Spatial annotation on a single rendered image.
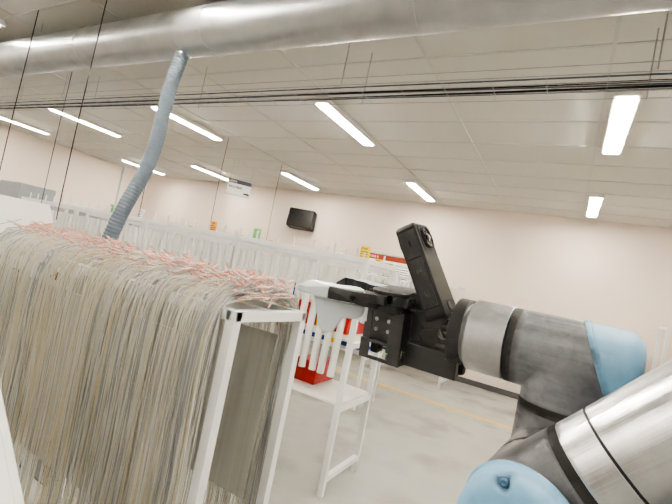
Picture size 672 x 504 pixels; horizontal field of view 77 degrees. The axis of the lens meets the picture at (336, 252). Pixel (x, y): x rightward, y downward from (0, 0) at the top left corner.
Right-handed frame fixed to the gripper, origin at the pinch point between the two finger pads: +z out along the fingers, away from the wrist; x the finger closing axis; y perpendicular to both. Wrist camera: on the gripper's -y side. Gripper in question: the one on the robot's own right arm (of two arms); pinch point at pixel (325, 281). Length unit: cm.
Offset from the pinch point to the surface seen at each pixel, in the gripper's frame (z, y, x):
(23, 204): 373, 8, 87
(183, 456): 54, 57, 22
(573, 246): 55, -15, 789
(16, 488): 39, 39, -21
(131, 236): 381, 31, 183
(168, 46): 257, -118, 130
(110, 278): 99, 18, 22
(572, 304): 41, 83, 777
